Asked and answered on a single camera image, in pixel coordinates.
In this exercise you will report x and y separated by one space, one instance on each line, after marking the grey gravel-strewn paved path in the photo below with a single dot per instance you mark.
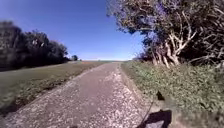
96 96

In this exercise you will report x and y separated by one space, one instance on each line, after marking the small distant tree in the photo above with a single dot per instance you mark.
74 57

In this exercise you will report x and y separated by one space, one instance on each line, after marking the trees with pale trunks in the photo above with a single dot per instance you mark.
173 43

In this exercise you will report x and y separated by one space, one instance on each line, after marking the grass verge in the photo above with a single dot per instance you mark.
180 86

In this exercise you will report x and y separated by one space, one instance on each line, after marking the row of dark trees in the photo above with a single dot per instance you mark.
30 50

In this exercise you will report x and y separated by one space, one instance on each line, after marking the open grass field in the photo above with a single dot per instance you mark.
30 80

